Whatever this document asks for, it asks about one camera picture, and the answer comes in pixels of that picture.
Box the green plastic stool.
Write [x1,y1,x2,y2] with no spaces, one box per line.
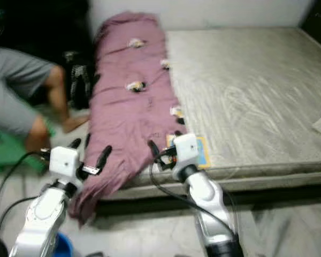
[0,128,54,172]

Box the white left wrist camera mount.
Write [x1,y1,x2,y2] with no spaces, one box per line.
[49,146,82,180]

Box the pink cartoon print blanket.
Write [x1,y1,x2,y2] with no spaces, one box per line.
[70,12,190,225]

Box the colourful children's book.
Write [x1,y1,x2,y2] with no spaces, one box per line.
[166,134,211,169]

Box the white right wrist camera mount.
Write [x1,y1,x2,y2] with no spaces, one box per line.
[174,133,200,169]

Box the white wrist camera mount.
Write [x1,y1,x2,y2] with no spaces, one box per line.
[49,146,82,180]
[174,133,200,169]

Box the white quilted mattress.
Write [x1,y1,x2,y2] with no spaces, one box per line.
[102,27,321,196]

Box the black white patterned bag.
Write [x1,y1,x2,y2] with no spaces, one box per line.
[64,51,94,110]

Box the pale bed base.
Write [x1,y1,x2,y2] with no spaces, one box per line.
[102,174,321,204]

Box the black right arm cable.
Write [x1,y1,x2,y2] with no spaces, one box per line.
[150,161,239,236]

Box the person in grey shorts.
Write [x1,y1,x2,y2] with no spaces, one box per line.
[0,21,91,156]

